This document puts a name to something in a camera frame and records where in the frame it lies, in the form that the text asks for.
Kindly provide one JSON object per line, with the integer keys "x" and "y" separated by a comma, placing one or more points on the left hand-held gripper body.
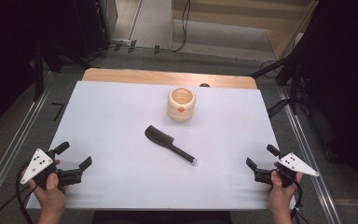
{"x": 38, "y": 163}

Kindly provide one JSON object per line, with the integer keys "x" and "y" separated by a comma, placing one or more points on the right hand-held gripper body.
{"x": 295, "y": 165}

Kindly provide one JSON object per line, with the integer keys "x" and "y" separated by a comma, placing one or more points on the cream ribbed cup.
{"x": 180, "y": 113}

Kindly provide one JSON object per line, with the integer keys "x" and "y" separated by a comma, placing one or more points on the person's right hand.
{"x": 279, "y": 196}

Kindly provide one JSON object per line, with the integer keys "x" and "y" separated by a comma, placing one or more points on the person's left hand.
{"x": 51, "y": 199}

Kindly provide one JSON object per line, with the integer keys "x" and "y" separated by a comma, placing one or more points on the black metal stand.
{"x": 294, "y": 84}
{"x": 38, "y": 71}

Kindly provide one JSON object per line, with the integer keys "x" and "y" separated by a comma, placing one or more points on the black curtain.
{"x": 9, "y": 46}
{"x": 345, "y": 77}

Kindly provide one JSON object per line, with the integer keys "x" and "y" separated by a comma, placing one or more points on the wooden table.
{"x": 136, "y": 76}

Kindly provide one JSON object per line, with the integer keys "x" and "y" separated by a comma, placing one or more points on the dark cabinet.
{"x": 90, "y": 25}

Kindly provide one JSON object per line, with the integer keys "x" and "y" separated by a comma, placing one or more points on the wooden-framed beige panel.
{"x": 230, "y": 18}

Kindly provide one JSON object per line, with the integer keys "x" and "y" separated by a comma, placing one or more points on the metal floor rail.
{"x": 12, "y": 146}
{"x": 307, "y": 149}

